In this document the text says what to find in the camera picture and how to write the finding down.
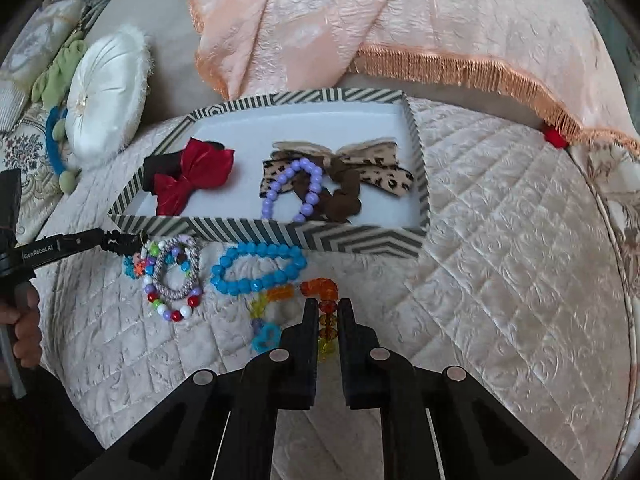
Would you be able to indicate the brown scrunchie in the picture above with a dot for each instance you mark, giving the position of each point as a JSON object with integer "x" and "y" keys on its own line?
{"x": 345, "y": 200}

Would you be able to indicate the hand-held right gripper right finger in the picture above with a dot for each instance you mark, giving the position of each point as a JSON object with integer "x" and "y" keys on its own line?
{"x": 357, "y": 350}

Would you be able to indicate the leopard print bow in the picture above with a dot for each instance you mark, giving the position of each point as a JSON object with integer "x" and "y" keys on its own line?
{"x": 385, "y": 170}

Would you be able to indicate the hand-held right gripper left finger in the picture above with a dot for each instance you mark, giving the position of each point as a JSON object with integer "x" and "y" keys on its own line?
{"x": 300, "y": 350}

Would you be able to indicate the beige upholstered headboard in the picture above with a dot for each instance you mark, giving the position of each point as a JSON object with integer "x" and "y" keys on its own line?
{"x": 165, "y": 25}

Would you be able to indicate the striped cardboard box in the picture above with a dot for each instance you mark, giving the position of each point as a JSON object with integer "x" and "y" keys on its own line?
{"x": 240, "y": 125}

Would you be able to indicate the white round satin cushion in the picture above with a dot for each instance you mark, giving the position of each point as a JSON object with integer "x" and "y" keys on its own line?
{"x": 107, "y": 105}

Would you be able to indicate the black scrunchie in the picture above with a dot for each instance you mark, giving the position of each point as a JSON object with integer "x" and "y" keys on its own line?
{"x": 160, "y": 167}

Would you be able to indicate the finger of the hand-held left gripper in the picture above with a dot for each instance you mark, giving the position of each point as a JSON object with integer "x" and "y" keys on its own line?
{"x": 120, "y": 237}
{"x": 122, "y": 251}

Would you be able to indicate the red bow hair clip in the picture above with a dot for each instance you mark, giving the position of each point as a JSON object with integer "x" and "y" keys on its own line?
{"x": 192, "y": 175}

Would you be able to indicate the cream floral bed cover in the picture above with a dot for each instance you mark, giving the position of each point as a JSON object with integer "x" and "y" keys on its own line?
{"x": 615, "y": 175}

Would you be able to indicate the person's left hand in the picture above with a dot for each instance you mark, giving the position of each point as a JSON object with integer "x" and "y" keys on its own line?
{"x": 25, "y": 320}

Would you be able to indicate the small red object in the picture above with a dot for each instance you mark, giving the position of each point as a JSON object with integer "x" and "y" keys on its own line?
{"x": 555, "y": 137}

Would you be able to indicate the green plush toy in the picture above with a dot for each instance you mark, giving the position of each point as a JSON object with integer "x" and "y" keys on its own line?
{"x": 57, "y": 70}

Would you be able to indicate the cream floral embroidered cloth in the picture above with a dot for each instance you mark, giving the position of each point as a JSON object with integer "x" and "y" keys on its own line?
{"x": 25, "y": 160}

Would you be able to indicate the pink fringed blanket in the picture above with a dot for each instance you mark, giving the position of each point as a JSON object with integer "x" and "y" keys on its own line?
{"x": 400, "y": 20}

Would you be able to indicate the pale blue embroidered pillow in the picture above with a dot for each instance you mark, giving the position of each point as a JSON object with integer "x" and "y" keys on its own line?
{"x": 30, "y": 45}

